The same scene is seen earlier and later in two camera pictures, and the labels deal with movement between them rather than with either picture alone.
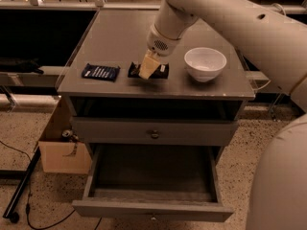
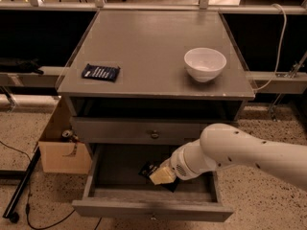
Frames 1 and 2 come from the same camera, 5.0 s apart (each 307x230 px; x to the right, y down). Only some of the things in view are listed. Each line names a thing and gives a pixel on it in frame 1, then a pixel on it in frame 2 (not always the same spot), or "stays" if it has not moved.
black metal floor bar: (8, 213) stays
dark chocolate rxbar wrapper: (162, 72) to (147, 170)
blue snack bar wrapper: (101, 72) stays
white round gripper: (158, 44) to (178, 166)
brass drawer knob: (154, 134) stays
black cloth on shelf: (19, 65) stays
